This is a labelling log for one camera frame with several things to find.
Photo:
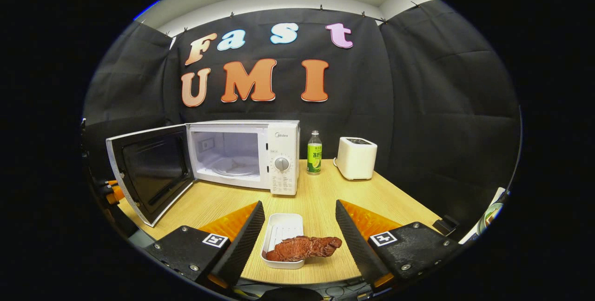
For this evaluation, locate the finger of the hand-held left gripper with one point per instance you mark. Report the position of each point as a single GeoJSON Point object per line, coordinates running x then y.
{"type": "Point", "coordinates": [116, 195]}
{"type": "Point", "coordinates": [110, 182]}

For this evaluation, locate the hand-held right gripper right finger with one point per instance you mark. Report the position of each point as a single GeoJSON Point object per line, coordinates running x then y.
{"type": "Point", "coordinates": [355, 245]}

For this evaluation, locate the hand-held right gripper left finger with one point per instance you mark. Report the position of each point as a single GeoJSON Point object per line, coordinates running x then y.
{"type": "Point", "coordinates": [241, 245]}

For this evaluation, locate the brown meat piece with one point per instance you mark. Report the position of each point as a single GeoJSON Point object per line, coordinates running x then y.
{"type": "Point", "coordinates": [302, 248]}

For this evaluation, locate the white microwave oven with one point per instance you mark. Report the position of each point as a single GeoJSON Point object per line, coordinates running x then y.
{"type": "Point", "coordinates": [283, 138]}

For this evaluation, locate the white rectangular tray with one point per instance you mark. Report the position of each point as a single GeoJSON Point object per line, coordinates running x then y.
{"type": "Point", "coordinates": [283, 226]}

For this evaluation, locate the white toaster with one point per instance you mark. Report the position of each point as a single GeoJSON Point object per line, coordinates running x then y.
{"type": "Point", "coordinates": [357, 159]}

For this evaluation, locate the small dark block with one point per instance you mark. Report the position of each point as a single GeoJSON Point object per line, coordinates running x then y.
{"type": "Point", "coordinates": [447, 224]}

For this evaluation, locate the green label drink bottle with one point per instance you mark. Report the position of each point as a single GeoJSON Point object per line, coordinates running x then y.
{"type": "Point", "coordinates": [314, 154]}

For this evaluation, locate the white green printed object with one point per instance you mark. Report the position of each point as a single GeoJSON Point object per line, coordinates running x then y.
{"type": "Point", "coordinates": [488, 215]}

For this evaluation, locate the black backdrop cloth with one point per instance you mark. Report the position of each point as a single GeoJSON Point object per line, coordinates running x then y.
{"type": "Point", "coordinates": [418, 105]}

